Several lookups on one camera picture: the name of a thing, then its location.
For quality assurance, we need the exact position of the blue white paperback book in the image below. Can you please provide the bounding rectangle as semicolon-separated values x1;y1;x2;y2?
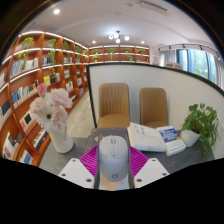
156;125;188;157

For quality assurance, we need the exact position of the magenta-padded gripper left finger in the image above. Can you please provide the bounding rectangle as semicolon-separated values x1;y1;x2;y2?
57;144;101;190

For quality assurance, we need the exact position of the large glass window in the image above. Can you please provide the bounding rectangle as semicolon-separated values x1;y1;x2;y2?
176;48;224;89

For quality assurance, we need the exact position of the green plant in white pot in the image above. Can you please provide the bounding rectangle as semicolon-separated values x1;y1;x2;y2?
179;103;220;156

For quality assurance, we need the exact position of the thick white book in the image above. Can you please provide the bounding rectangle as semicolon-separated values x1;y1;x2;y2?
126;121;168;153

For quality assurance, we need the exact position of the pink white flower bouquet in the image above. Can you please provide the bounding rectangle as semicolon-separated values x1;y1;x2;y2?
29;83;73;134

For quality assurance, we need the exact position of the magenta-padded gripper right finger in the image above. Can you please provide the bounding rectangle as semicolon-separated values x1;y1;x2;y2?
128;145;170;190

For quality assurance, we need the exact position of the white computer mouse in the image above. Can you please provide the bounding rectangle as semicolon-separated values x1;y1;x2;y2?
97;134;130;183

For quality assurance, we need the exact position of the round bulb ceiling lamp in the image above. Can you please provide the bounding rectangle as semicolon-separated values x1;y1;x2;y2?
107;30;131;44

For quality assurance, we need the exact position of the tan upholstered chair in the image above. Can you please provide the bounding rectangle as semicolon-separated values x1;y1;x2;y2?
138;87;169;130
97;82;131;129

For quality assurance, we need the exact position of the white ceramic vase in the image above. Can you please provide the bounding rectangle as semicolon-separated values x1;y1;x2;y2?
47;123;74;154

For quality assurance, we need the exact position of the orange wooden bookshelf unit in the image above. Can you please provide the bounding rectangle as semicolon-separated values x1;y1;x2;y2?
0;30;151;168

